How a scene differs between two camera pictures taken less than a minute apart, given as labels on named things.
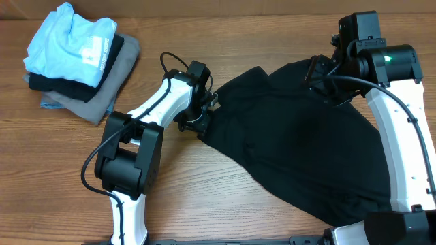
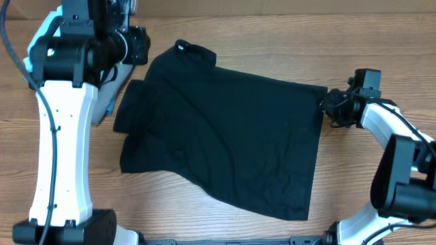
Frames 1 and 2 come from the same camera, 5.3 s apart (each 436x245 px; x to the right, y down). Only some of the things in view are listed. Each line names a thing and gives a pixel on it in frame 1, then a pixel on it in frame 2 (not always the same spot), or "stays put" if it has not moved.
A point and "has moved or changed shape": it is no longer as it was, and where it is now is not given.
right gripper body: x=338 y=90 → x=337 y=111
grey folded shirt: x=99 y=106 stays put
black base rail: x=294 y=240 stays put
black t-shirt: x=328 y=156 has moved or changed shape
